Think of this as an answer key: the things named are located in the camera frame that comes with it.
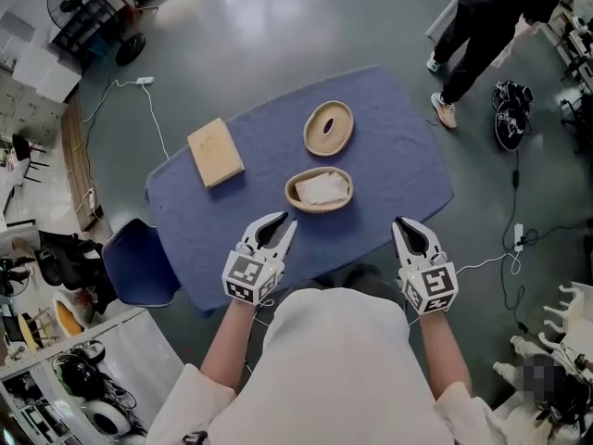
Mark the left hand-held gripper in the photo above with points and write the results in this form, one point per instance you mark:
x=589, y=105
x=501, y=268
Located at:
x=250, y=276

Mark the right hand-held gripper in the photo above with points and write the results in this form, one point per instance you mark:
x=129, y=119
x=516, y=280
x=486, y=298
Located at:
x=431, y=290

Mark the white cloth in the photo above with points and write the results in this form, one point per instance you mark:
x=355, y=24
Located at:
x=319, y=188

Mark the person's left forearm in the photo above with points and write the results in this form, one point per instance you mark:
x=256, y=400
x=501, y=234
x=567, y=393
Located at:
x=229, y=346

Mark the person's right forearm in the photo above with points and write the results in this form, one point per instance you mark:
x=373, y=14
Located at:
x=442, y=355

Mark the woven oval basket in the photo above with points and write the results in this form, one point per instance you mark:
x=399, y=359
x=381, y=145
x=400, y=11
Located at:
x=319, y=207

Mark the blue cloth covered table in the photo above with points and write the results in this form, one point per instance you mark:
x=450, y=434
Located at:
x=394, y=165

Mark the white power strip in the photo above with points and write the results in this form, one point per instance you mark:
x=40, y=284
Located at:
x=145, y=80
x=518, y=237
x=91, y=199

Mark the tan flat cardboard box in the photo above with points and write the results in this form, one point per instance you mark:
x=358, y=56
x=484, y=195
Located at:
x=215, y=153

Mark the woven basket lid with hole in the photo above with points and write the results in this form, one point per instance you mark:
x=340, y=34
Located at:
x=319, y=144

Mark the blue plastic chair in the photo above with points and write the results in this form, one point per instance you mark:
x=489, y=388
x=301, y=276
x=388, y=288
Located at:
x=139, y=267

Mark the person's white shirt torso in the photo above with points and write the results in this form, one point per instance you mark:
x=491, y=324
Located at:
x=333, y=378

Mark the black round floor device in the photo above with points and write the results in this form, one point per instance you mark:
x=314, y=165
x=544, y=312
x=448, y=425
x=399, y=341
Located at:
x=509, y=123

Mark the white plastic chair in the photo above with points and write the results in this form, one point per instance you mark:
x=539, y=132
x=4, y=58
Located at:
x=572, y=313

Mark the black office chair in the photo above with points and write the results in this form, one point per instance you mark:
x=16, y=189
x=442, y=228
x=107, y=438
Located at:
x=69, y=262

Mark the wooden platform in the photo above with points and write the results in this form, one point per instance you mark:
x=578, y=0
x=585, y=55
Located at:
x=76, y=156

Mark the yellow seat chair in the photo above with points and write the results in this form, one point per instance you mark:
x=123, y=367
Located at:
x=69, y=318

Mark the white table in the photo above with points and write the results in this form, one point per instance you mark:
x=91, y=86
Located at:
x=440, y=21

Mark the black helmet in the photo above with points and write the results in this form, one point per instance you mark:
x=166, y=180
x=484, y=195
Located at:
x=74, y=373

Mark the white round device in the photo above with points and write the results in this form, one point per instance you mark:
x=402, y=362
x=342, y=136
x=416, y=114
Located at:
x=109, y=417

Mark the black dining chair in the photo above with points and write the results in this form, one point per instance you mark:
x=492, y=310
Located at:
x=22, y=148

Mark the grey locker cabinet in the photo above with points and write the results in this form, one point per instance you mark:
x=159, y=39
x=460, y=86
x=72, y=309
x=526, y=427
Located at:
x=28, y=114

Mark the white boxes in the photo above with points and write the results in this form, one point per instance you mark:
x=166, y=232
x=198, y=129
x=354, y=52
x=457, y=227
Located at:
x=46, y=70

